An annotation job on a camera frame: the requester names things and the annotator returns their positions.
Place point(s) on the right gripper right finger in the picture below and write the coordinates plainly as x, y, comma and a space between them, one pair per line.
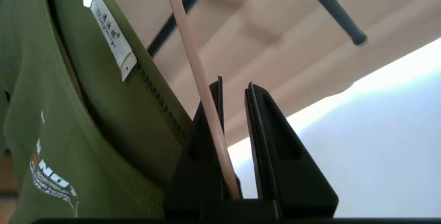
293, 189

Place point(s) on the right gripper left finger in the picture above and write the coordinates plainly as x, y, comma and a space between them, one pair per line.
189, 189

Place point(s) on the green garment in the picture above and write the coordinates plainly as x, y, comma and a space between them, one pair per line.
86, 131

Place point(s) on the pink clothes hanger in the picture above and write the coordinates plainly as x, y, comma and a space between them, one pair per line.
193, 55

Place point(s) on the black clothes rack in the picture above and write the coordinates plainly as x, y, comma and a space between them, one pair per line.
330, 7

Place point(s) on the beige curtain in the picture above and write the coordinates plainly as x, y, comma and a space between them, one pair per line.
275, 45

